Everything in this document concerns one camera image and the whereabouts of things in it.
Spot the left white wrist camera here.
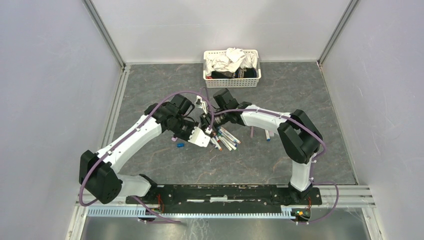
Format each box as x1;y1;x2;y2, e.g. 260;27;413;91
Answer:
188;126;211;148

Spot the brown tip white marker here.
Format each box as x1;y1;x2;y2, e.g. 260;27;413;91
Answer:
219;127;241;144

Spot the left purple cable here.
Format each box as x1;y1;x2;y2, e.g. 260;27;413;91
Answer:
78;90;216;224

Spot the purple cable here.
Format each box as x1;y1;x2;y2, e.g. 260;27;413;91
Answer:
78;90;216;224
198;86;341;225

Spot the white plastic basket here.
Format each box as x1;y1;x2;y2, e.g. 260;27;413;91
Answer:
203;58;262;88

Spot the green cap white marker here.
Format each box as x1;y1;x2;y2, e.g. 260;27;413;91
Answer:
218;135;237;150

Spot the white crumpled cloth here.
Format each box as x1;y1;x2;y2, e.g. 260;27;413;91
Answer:
203;47;259;76

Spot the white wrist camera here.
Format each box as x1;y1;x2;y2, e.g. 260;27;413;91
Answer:
188;126;211;148
194;95;208;110

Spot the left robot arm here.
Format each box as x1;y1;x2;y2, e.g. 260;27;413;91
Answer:
78;94;210;206

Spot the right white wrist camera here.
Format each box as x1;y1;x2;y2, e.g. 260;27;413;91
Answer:
194;95;208;110

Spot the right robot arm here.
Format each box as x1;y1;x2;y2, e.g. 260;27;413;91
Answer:
207;88;325;204

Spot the blue cap white marker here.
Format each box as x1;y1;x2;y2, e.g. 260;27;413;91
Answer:
264;130;271;142

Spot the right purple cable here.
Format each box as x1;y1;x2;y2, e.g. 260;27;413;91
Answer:
198;86;341;225

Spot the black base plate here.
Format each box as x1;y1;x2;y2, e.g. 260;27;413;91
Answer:
140;184;323;214

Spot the black printed cloth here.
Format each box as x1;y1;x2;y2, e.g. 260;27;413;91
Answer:
210;68;258;79

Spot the orange tip white marker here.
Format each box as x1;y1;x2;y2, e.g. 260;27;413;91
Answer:
210;137;223;151

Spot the white cable duct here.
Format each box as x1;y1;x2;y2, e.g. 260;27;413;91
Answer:
87;206;295;220

